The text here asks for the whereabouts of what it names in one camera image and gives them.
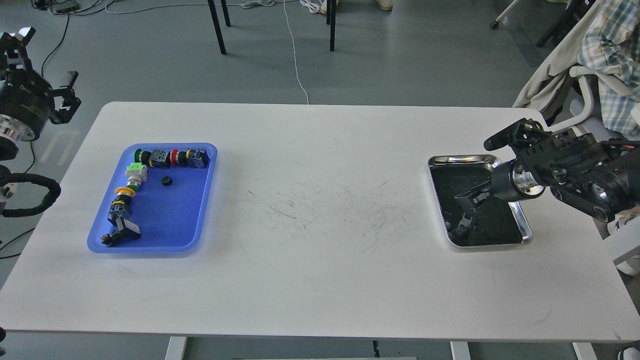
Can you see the blue plastic tray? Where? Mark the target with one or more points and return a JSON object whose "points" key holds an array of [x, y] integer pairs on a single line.
{"points": [[170, 217]]}

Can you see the yellow push button switch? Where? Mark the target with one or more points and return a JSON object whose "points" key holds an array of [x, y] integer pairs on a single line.
{"points": [[120, 206]]}

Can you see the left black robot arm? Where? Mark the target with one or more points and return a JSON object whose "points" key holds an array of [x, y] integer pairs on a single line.
{"points": [[9, 180]]}

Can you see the beige cloth on chair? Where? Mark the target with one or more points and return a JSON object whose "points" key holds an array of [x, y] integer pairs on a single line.
{"points": [[549, 86]]}

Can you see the black table legs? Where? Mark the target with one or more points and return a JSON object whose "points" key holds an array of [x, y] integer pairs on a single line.
{"points": [[220, 18]]}

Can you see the green push button switch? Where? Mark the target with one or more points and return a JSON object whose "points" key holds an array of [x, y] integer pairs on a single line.
{"points": [[157, 158]]}

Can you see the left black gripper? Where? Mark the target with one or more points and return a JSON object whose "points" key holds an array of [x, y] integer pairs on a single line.
{"points": [[27, 99]]}

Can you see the small black gear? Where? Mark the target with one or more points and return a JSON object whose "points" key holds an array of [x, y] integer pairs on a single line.
{"points": [[166, 181]]}

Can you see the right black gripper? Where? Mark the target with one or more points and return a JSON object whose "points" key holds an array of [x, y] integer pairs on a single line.
{"points": [[509, 181]]}

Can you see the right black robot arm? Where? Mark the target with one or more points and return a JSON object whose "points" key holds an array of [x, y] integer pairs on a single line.
{"points": [[597, 177]]}

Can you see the light green button switch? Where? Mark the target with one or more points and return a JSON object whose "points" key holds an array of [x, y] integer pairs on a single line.
{"points": [[136, 174]]}

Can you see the red push button switch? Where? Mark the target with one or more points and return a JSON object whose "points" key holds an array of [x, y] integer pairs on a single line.
{"points": [[193, 158]]}

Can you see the silver metal tray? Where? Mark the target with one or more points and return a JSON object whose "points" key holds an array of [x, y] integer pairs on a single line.
{"points": [[496, 224]]}

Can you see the plaid shirt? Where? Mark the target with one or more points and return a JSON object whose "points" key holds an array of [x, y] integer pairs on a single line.
{"points": [[611, 47]]}

